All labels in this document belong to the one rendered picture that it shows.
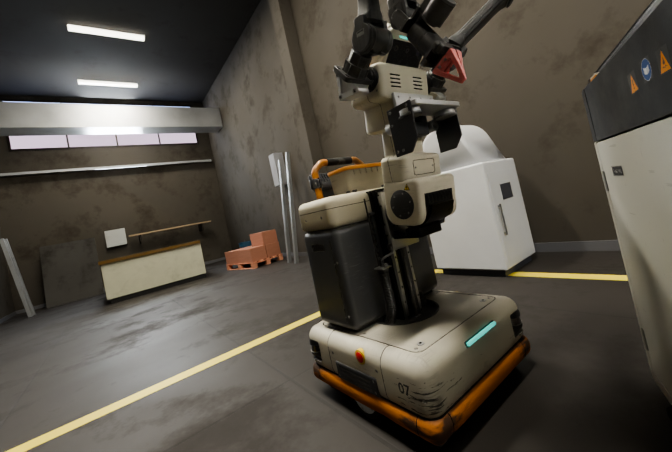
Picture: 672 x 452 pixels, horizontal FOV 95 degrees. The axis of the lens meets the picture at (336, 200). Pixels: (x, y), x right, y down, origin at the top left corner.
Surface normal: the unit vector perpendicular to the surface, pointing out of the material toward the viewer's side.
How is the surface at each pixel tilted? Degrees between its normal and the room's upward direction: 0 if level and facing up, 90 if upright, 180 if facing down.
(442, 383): 90
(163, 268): 90
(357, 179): 92
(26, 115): 90
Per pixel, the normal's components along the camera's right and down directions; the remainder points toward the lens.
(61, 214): 0.58, -0.15
